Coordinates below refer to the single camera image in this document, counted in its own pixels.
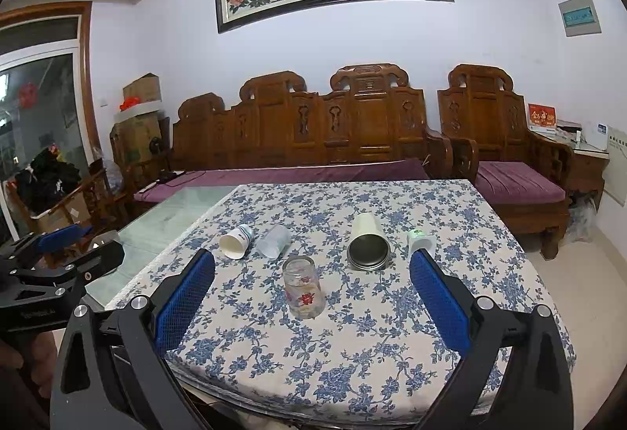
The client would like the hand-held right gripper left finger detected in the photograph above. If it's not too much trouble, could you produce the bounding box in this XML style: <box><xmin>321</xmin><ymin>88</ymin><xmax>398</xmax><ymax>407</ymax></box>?
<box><xmin>50</xmin><ymin>248</ymin><xmax>216</xmax><ymax>430</ymax></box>

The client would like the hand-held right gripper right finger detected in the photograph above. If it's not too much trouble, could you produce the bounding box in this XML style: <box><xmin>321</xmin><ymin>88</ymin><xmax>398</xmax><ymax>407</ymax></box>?
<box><xmin>409</xmin><ymin>250</ymin><xmax>575</xmax><ymax>430</ymax></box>

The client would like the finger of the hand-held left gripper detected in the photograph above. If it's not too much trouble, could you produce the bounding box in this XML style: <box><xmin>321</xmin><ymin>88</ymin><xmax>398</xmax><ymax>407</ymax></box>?
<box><xmin>0</xmin><ymin>223</ymin><xmax>94</xmax><ymax>270</ymax></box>
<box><xmin>49</xmin><ymin>239</ymin><xmax>126</xmax><ymax>288</ymax></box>

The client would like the glass cup with red flower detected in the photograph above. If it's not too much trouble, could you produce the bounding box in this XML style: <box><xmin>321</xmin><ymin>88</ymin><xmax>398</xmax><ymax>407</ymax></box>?
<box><xmin>281</xmin><ymin>256</ymin><xmax>326</xmax><ymax>320</ymax></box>

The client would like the small white cup green print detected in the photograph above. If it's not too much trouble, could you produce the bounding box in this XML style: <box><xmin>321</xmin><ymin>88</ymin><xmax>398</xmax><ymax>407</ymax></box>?
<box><xmin>406</xmin><ymin>228</ymin><xmax>435</xmax><ymax>260</ymax></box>

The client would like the white paper cup blue print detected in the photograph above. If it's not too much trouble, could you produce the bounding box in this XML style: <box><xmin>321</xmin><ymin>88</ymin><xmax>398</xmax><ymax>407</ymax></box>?
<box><xmin>219</xmin><ymin>224</ymin><xmax>254</xmax><ymax>260</ymax></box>

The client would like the clear plastic cup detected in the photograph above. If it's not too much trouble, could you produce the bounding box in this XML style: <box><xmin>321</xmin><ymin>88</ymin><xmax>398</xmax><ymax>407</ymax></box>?
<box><xmin>257</xmin><ymin>225</ymin><xmax>292</xmax><ymax>259</ymax></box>

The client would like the person's left hand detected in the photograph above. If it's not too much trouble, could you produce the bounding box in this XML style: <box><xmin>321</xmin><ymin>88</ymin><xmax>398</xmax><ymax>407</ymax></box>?
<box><xmin>0</xmin><ymin>330</ymin><xmax>56</xmax><ymax>406</ymax></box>

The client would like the wooden side chair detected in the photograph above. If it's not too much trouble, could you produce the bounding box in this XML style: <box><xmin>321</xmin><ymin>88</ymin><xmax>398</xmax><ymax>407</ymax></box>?
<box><xmin>7</xmin><ymin>160</ymin><xmax>129</xmax><ymax>237</ymax></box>

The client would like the pile of dark clothes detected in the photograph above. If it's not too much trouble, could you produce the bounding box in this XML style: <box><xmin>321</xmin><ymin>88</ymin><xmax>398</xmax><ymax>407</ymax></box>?
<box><xmin>14</xmin><ymin>145</ymin><xmax>83</xmax><ymax>216</ymax></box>

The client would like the glass top coffee table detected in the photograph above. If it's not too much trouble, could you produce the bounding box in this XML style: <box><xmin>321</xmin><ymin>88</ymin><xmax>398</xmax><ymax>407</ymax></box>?
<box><xmin>81</xmin><ymin>185</ymin><xmax>237</xmax><ymax>310</ymax></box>

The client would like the blue floral tablecloth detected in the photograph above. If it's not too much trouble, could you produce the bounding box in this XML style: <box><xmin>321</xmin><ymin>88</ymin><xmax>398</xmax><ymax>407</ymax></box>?
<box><xmin>105</xmin><ymin>179</ymin><xmax>578</xmax><ymax>417</ymax></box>

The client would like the cream tumbler with metal base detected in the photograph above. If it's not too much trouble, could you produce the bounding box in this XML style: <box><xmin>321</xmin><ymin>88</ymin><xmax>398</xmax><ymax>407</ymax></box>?
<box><xmin>347</xmin><ymin>212</ymin><xmax>393</xmax><ymax>272</ymax></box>

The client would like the large cardboard box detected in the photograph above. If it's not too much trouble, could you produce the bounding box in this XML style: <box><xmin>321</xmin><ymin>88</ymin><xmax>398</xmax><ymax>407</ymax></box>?
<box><xmin>113</xmin><ymin>111</ymin><xmax>165</xmax><ymax>166</ymax></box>

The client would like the red hanging ornament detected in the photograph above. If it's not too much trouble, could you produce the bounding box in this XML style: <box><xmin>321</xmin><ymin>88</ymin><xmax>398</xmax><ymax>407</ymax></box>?
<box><xmin>18</xmin><ymin>83</ymin><xmax>40</xmax><ymax>108</ymax></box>

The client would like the square purple seat cushion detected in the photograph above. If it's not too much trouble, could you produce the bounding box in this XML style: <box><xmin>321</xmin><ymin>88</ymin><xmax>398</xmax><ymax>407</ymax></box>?
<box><xmin>473</xmin><ymin>160</ymin><xmax>569</xmax><ymax>203</ymax></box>

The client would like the wooden framed glass door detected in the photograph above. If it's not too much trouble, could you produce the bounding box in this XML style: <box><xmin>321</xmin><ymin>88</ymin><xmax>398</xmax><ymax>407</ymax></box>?
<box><xmin>0</xmin><ymin>1</ymin><xmax>103</xmax><ymax>237</ymax></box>

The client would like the long purple seat cushion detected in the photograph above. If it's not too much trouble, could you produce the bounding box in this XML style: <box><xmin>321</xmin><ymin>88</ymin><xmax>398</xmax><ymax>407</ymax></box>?
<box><xmin>134</xmin><ymin>158</ymin><xmax>432</xmax><ymax>203</ymax></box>

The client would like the clear plastic bag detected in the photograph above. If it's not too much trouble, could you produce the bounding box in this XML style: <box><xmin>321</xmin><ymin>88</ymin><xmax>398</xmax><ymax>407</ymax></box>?
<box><xmin>567</xmin><ymin>201</ymin><xmax>597</xmax><ymax>245</ymax></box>

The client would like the small cardboard box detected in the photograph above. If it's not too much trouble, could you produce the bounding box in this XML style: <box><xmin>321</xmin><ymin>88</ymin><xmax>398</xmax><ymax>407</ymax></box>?
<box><xmin>122</xmin><ymin>73</ymin><xmax>163</xmax><ymax>103</ymax></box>

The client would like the carved wooden armchair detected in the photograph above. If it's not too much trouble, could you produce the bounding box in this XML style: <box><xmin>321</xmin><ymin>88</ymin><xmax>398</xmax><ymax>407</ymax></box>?
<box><xmin>437</xmin><ymin>64</ymin><xmax>575</xmax><ymax>260</ymax></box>

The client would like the wooden side table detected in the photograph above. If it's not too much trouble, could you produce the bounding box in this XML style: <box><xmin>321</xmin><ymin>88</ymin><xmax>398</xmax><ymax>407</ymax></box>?
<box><xmin>569</xmin><ymin>147</ymin><xmax>611</xmax><ymax>211</ymax></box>

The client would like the red gift box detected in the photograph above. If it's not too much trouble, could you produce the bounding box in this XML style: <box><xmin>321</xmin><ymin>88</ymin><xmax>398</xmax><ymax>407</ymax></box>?
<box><xmin>526</xmin><ymin>103</ymin><xmax>558</xmax><ymax>133</ymax></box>

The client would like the carved wooden sofa bench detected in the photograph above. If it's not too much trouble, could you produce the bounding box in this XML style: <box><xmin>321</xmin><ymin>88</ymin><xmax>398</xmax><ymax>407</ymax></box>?
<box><xmin>110</xmin><ymin>62</ymin><xmax>455</xmax><ymax>211</ymax></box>

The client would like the white box device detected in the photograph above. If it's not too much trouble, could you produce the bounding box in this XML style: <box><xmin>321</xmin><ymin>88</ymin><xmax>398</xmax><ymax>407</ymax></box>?
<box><xmin>585</xmin><ymin>122</ymin><xmax>611</xmax><ymax>151</ymax></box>

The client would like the white wall radiator panel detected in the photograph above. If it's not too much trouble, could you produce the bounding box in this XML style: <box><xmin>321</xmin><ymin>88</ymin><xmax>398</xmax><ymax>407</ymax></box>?
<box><xmin>604</xmin><ymin>126</ymin><xmax>627</xmax><ymax>208</ymax></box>

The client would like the grey wall panel box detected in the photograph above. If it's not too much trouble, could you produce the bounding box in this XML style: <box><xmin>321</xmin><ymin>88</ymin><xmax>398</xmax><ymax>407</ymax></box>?
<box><xmin>558</xmin><ymin>0</ymin><xmax>603</xmax><ymax>38</ymax></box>

